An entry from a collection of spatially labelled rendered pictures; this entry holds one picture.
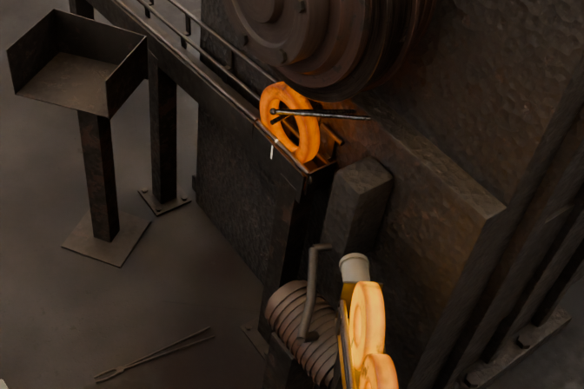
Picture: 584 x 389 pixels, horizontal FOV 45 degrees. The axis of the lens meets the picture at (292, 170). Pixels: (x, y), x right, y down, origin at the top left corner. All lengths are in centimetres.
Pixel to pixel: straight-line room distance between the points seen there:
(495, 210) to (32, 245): 147
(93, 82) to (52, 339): 72
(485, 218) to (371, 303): 25
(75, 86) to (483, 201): 106
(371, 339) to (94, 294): 113
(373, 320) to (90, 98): 95
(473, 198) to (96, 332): 119
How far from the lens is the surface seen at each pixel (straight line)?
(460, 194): 131
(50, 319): 213
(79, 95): 184
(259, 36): 132
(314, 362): 147
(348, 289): 132
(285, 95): 148
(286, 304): 150
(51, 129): 265
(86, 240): 227
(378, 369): 114
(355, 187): 136
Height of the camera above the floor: 176
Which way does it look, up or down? 45 degrees down
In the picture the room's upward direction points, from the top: 9 degrees clockwise
